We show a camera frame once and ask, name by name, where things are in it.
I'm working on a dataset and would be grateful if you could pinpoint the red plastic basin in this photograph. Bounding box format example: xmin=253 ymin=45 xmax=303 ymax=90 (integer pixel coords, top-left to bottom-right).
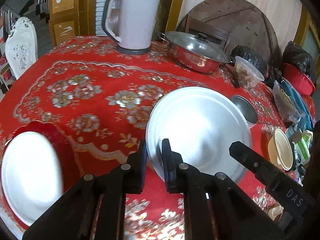
xmin=283 ymin=63 xmax=316 ymax=95

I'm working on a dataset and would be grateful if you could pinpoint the white electric kettle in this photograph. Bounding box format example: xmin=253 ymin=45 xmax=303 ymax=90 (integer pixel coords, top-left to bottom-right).
xmin=101 ymin=0 xmax=160 ymax=55

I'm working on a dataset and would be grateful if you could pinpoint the steel pan with glass lid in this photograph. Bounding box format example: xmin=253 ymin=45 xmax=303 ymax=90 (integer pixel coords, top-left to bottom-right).
xmin=157 ymin=31 xmax=231 ymax=74

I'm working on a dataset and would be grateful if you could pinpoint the large white plate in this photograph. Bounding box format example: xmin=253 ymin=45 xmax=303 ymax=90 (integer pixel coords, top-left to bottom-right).
xmin=145 ymin=87 xmax=252 ymax=183

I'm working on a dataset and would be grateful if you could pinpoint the clear plastic food container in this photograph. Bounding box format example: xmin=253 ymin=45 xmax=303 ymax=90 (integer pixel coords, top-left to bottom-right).
xmin=233 ymin=56 xmax=265 ymax=89

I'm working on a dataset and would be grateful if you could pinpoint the red ribbed plate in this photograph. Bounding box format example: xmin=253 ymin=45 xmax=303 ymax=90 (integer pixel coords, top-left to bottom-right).
xmin=12 ymin=120 xmax=83 ymax=193

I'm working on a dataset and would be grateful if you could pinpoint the red floral tablecloth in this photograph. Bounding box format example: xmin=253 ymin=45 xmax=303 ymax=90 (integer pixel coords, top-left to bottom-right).
xmin=0 ymin=35 xmax=316 ymax=240

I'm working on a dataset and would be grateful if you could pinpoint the dark wooden chair back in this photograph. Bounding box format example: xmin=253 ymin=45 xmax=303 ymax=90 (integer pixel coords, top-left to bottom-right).
xmin=184 ymin=15 xmax=231 ymax=52

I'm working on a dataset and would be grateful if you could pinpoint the white ornate chair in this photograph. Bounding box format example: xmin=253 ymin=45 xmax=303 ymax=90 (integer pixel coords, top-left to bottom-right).
xmin=5 ymin=17 xmax=38 ymax=80

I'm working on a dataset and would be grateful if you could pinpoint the clear bag with contents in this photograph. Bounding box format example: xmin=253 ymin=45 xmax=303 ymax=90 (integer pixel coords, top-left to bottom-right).
xmin=272 ymin=81 xmax=305 ymax=124

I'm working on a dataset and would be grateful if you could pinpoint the pink cup with steel interior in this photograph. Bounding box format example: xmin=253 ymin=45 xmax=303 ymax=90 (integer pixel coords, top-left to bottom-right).
xmin=231 ymin=95 xmax=258 ymax=129

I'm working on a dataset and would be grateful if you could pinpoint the wooden cabinet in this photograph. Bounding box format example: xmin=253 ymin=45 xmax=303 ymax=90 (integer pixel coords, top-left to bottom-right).
xmin=49 ymin=0 xmax=96 ymax=46

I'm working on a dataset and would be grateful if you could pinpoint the small white plate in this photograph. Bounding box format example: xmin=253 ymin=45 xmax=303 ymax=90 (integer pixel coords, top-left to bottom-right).
xmin=1 ymin=131 xmax=63 ymax=226

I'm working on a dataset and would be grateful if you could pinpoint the round wooden table top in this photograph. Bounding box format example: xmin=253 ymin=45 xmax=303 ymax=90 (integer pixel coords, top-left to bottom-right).
xmin=188 ymin=0 xmax=282 ymax=66

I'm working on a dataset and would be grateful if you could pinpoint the cream plastic bowl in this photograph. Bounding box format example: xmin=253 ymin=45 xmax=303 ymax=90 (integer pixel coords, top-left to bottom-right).
xmin=268 ymin=128 xmax=293 ymax=171

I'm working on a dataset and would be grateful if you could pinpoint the black plastic bag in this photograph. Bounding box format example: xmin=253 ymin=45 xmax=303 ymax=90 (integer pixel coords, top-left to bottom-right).
xmin=282 ymin=41 xmax=317 ymax=82
xmin=231 ymin=46 xmax=276 ymax=88

